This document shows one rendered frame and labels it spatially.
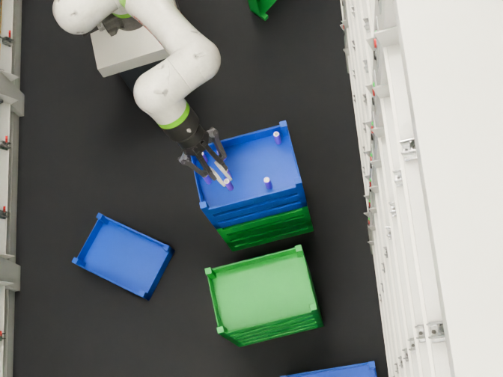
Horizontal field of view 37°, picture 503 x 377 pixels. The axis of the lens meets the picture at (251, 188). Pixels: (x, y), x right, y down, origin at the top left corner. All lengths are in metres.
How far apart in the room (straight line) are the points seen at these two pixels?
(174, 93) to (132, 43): 0.88
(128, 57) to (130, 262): 0.73
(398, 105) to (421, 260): 0.24
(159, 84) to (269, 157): 0.57
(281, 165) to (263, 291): 0.39
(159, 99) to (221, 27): 1.26
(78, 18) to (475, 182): 1.45
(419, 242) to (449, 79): 0.28
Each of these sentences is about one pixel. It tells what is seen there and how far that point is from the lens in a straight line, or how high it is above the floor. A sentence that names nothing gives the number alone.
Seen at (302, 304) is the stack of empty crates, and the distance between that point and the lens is 2.27.
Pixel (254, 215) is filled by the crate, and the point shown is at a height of 0.36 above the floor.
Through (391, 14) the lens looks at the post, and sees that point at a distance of 1.12.
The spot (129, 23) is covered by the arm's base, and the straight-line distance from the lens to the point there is 2.66.
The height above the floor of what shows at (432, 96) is 1.76.
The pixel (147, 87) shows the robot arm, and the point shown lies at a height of 1.02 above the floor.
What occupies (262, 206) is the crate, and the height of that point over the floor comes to 0.44.
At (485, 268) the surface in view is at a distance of 0.83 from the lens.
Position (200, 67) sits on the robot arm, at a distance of 1.79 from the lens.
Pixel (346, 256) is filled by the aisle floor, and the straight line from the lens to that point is 2.63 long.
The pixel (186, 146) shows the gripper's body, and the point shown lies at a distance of 1.92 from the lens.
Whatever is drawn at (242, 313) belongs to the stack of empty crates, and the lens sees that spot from 2.29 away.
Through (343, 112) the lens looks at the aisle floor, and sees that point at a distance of 2.79.
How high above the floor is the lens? 2.56
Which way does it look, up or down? 71 degrees down
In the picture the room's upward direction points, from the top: 25 degrees counter-clockwise
